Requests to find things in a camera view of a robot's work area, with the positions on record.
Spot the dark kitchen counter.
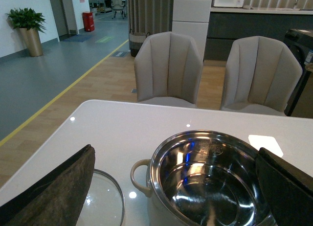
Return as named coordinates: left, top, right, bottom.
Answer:
left=204, top=8, right=313, bottom=61

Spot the left beige upholstered chair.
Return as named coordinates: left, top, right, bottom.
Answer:
left=134, top=32, right=203, bottom=108

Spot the black appliance cabinet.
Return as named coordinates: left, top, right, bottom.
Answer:
left=284, top=29, right=313, bottom=118

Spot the striped woven basket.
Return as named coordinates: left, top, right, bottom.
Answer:
left=129, top=29, right=151, bottom=57

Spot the glass pot lid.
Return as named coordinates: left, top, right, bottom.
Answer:
left=76, top=169, right=125, bottom=226

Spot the beige upholstered chair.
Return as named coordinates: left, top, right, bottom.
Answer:
left=134, top=32, right=203, bottom=108
left=220, top=36, right=299, bottom=116

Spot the green potted plant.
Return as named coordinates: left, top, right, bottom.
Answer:
left=7, top=8, right=46, bottom=33

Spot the red fire extinguisher box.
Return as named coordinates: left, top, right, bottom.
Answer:
left=82, top=12, right=95, bottom=32

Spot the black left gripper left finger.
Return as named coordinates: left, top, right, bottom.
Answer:
left=0, top=145, right=95, bottom=226

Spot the distant office chair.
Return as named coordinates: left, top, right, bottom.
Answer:
left=112, top=0, right=126, bottom=19

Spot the right beige upholstered chair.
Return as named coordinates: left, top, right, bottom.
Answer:
left=220, top=36, right=299, bottom=116

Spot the blue floor mat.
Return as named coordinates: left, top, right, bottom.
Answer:
left=63, top=35, right=92, bottom=43

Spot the white pillar cabinet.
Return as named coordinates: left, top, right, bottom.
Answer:
left=172, top=0, right=212, bottom=57

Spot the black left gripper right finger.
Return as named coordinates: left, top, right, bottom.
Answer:
left=255, top=148, right=313, bottom=226

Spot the grey curtain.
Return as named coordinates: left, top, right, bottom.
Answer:
left=127, top=0, right=174, bottom=34

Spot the gold planter pot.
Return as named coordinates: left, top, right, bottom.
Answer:
left=20, top=28, right=43, bottom=57

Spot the white electric cooking pot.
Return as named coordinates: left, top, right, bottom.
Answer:
left=130, top=130, right=276, bottom=226

